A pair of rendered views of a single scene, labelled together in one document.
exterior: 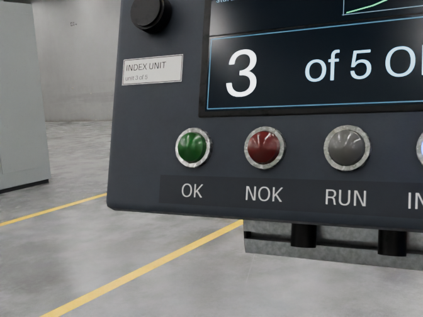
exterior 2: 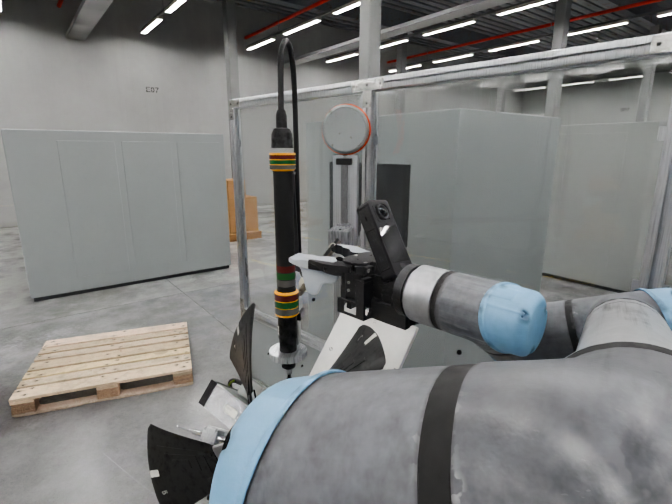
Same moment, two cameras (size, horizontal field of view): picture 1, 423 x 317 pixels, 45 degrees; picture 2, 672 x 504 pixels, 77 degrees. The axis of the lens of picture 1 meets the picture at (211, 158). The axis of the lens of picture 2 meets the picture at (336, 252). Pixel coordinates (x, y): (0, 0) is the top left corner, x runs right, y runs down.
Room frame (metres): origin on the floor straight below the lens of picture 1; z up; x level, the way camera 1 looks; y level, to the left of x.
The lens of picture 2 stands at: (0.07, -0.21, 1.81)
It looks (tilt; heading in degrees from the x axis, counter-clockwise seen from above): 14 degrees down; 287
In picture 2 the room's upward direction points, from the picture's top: straight up
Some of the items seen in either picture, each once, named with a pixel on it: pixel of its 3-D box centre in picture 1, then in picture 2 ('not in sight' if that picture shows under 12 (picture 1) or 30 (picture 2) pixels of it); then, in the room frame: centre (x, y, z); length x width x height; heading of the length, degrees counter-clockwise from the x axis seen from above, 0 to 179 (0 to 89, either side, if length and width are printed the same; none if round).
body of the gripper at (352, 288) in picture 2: not in sight; (381, 286); (0.18, -0.77, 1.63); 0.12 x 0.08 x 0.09; 152
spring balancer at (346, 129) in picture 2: not in sight; (346, 129); (0.46, -1.57, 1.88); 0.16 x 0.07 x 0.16; 7
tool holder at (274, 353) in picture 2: not in sight; (289, 328); (0.37, -0.87, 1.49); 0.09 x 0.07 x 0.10; 97
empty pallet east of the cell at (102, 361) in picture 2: not in sight; (115, 361); (2.83, -2.75, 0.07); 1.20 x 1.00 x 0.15; 39
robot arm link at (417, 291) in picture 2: not in sight; (430, 294); (0.11, -0.73, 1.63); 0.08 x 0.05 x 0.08; 62
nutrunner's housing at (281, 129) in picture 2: not in sight; (285, 248); (0.37, -0.86, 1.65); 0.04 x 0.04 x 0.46
